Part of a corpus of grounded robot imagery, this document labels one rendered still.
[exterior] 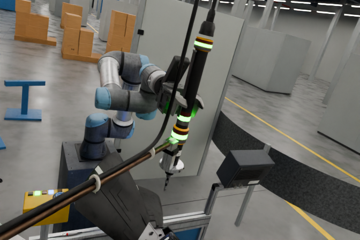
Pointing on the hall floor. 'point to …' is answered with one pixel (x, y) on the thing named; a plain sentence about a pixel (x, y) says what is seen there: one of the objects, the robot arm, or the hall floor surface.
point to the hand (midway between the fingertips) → (193, 103)
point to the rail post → (201, 233)
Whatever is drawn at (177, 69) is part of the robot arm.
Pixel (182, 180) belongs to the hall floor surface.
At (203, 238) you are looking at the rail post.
